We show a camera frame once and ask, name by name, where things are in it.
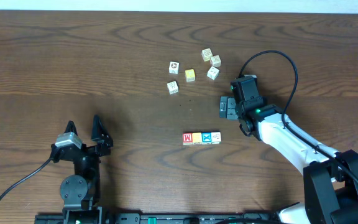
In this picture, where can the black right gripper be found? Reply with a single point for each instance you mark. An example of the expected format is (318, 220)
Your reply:
(230, 113)

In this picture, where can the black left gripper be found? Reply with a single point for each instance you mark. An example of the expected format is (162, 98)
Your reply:
(86, 149)

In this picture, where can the green sided wooden block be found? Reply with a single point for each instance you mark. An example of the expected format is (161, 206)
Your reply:
(216, 137)

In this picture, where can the blue X wooden block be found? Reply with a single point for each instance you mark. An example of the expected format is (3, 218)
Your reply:
(206, 138)

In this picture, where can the yellow M wooden block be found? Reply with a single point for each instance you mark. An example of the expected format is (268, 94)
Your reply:
(197, 138)

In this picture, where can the red letter wooden block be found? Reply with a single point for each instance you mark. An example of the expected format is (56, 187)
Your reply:
(187, 139)

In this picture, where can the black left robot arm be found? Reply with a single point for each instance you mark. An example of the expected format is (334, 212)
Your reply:
(81, 191)

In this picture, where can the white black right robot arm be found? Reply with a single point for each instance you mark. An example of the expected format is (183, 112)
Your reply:
(330, 177)

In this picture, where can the plain white wooden block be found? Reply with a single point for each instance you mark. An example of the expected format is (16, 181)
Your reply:
(212, 73)

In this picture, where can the wooden block red side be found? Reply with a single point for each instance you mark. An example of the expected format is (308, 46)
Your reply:
(215, 61)

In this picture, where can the yellow top wooden block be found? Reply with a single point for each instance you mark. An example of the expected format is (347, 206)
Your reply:
(190, 75)

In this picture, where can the wooden block yellow side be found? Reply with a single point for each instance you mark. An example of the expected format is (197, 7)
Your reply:
(206, 54)

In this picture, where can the wooden block green W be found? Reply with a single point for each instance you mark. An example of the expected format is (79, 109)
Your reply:
(172, 87)

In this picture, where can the wooden block with face picture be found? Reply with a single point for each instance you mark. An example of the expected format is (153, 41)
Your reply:
(174, 67)

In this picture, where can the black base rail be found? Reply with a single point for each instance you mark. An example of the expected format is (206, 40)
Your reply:
(136, 218)

